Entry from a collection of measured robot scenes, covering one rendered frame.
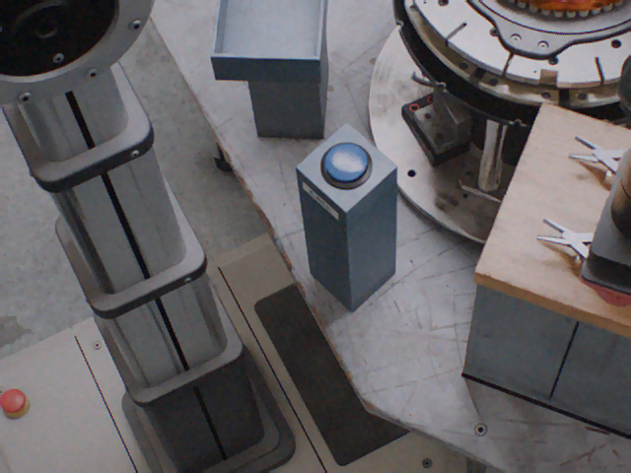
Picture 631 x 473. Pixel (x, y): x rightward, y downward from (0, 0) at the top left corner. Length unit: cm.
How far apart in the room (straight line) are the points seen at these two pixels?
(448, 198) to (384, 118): 13
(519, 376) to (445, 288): 16
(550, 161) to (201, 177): 130
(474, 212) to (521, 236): 31
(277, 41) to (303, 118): 20
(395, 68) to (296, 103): 15
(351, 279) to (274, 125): 25
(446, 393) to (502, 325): 18
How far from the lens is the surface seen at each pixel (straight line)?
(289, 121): 149
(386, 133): 150
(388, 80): 154
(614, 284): 104
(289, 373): 195
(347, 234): 123
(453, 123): 144
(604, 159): 117
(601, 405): 133
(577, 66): 121
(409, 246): 145
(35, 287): 237
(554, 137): 120
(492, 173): 141
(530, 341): 124
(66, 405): 199
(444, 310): 142
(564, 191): 117
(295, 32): 131
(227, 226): 235
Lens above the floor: 210
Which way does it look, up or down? 64 degrees down
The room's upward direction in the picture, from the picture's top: 7 degrees counter-clockwise
